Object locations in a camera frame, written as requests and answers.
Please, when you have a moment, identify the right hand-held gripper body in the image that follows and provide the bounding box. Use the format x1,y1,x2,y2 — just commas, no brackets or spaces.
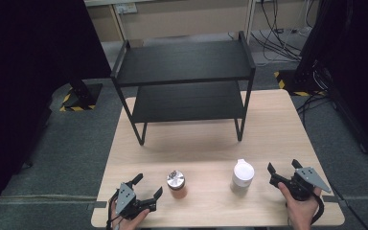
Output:
268,166,333,202

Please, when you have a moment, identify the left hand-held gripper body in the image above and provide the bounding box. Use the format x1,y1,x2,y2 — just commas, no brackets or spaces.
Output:
114,181,158,221

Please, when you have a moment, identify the orange spice jar silver lid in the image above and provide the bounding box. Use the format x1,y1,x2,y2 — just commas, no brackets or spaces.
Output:
166,170,188,199

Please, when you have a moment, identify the white jar with white lid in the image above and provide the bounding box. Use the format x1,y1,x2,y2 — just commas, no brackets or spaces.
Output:
230,158,256,196

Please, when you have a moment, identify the black two-tier shelf rack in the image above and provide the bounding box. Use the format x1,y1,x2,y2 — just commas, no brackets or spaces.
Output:
110,30,257,147

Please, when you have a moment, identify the person's left hand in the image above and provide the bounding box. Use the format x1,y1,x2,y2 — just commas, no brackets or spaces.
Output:
108,197,150,230

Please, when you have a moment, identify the person's right hand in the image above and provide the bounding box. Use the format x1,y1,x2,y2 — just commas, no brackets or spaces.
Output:
277,181,322,230

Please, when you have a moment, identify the black stand base striped tape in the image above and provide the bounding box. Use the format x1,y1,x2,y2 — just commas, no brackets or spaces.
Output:
59,80,104,112
273,69,328,98

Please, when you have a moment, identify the black curtain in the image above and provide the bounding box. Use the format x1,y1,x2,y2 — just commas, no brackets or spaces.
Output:
0,0,112,222

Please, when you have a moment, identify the white furniture leg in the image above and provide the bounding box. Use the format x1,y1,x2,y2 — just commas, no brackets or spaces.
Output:
243,0,257,36

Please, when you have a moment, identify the left hand-held gripper cable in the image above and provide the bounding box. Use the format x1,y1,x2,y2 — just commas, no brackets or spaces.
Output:
105,190,120,230

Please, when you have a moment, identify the hand-held gripper cable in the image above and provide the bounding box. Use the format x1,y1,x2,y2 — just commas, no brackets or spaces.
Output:
310,193,326,225
105,190,120,230

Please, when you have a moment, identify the right hand-held gripper cable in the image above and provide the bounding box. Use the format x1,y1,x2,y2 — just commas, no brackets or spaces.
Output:
310,193,326,225

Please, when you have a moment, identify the bundle of black floor cables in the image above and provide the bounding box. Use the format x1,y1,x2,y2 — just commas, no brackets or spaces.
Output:
249,0,317,63

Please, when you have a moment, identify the white wall socket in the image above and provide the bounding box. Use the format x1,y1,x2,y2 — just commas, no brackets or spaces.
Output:
114,2,139,15

